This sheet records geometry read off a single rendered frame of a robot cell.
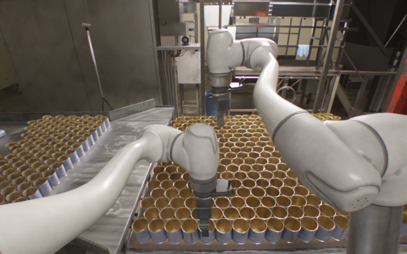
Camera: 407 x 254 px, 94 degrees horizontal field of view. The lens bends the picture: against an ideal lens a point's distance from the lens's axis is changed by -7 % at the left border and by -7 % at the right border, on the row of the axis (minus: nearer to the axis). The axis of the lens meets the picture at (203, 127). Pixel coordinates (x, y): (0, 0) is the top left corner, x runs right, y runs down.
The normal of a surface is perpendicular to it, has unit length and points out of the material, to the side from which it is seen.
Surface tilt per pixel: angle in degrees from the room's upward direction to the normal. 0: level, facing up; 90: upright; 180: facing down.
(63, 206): 38
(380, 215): 77
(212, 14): 99
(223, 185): 2
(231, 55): 89
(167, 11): 90
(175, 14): 90
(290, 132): 52
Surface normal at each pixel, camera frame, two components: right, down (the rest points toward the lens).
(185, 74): -0.03, 0.47
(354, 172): -0.19, -0.41
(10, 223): 0.60, -0.76
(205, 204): -0.04, -0.88
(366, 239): -0.81, 0.18
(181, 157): -0.64, 0.31
